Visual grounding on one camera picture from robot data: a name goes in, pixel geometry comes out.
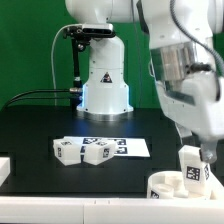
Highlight black camera stand pole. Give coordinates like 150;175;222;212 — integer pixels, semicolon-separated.
71;39;90;110

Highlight white left rail block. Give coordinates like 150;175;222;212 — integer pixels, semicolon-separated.
0;157;10;186

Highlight white marker sheet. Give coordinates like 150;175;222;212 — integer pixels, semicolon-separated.
65;136;150;157

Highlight black camera on stand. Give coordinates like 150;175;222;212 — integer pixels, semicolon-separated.
63;23;115;38

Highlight grey camera cable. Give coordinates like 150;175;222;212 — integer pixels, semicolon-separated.
50;23;80;107

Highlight black base cables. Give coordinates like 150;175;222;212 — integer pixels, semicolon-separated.
2;87;83;110

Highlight white round stool seat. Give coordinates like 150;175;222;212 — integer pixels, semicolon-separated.
147;170;214;199

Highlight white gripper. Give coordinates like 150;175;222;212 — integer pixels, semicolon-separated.
156;72;224;164

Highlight white front rail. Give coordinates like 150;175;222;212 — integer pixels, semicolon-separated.
0;197;224;224

